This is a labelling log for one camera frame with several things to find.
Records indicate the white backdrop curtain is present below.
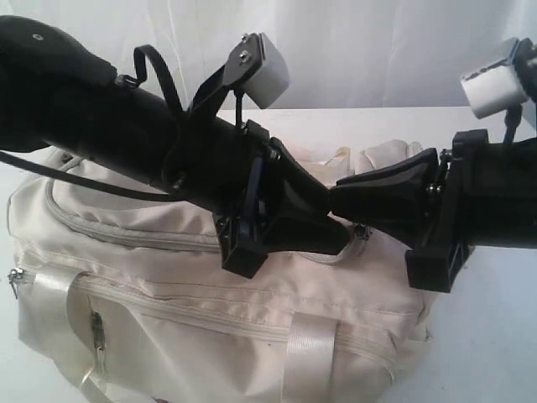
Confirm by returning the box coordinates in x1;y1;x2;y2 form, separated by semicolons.
1;1;536;108

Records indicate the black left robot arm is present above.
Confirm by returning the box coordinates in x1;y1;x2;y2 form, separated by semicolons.
1;15;350;278

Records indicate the metal zipper pull with ring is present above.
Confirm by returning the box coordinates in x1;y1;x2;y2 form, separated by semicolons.
353;224;373;242

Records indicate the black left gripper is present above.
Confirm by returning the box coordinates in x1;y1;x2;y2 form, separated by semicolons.
161;75;348;279

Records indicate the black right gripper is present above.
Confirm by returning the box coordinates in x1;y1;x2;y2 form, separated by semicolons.
330;129;536;292

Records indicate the beige duffel bag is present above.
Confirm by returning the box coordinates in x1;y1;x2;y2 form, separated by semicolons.
6;138;437;403

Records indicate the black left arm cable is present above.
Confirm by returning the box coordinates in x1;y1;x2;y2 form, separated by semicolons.
0;44;185;202

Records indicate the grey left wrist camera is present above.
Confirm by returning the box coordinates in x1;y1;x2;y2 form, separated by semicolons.
242;33;290;109

